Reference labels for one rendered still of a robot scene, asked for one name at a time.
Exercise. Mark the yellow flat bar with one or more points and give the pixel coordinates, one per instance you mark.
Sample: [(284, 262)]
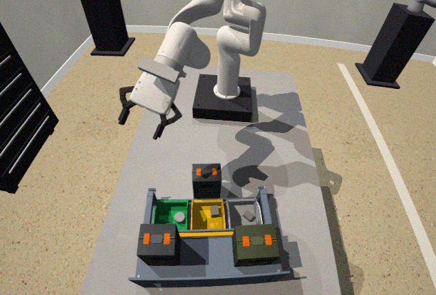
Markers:
[(205, 234)]

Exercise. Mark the green open bin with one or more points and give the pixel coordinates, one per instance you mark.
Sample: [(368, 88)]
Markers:
[(165, 212)]

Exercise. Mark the olive green case with orange latches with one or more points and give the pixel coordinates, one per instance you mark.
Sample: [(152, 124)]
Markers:
[(254, 245)]

